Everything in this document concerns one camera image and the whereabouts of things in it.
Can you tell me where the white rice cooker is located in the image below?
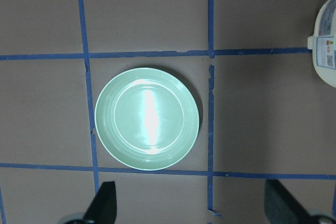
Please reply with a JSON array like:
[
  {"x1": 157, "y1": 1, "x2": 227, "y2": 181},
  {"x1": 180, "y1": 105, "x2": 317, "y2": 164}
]
[{"x1": 307, "y1": 0, "x2": 335, "y2": 87}]

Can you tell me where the green plate near left arm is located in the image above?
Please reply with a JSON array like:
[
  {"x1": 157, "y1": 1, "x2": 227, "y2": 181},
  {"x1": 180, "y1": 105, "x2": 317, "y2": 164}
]
[{"x1": 94, "y1": 68, "x2": 200, "y2": 171}]

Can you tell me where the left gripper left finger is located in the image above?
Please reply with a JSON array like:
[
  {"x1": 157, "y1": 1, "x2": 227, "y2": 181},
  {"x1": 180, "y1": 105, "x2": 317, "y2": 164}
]
[{"x1": 83, "y1": 182, "x2": 117, "y2": 224}]

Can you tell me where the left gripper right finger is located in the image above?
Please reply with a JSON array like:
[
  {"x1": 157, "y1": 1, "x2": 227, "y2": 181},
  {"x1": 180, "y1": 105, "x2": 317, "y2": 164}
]
[{"x1": 264, "y1": 179, "x2": 315, "y2": 223}]

